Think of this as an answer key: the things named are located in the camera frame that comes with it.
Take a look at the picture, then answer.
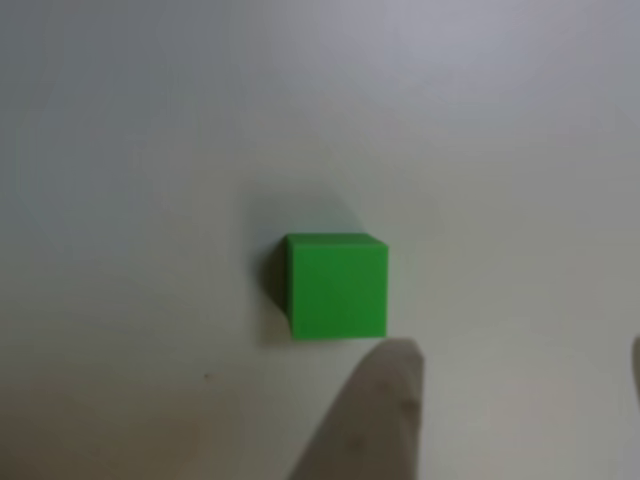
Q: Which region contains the green cube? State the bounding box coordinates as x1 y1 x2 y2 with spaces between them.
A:
269 232 391 343

